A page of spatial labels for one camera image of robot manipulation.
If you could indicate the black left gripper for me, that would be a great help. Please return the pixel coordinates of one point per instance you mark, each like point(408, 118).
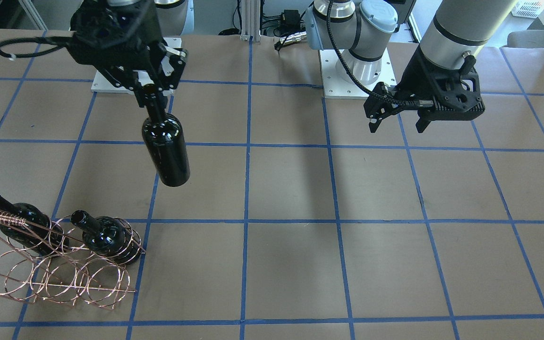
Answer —
point(410, 75)

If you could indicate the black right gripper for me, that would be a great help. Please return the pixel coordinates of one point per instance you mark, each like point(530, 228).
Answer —
point(136, 60)

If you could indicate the dark glass wine bottle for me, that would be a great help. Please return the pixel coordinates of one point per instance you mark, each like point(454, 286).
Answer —
point(163, 136)

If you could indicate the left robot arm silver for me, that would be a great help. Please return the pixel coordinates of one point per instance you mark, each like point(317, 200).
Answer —
point(364, 28)

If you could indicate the dark bottle in basket near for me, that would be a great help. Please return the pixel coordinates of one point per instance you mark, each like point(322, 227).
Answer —
point(107, 237)

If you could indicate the aluminium frame post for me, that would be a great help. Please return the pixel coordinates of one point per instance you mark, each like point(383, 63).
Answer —
point(250, 20)

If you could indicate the copper wire wine basket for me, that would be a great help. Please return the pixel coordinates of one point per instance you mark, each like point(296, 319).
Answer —
point(67, 276)

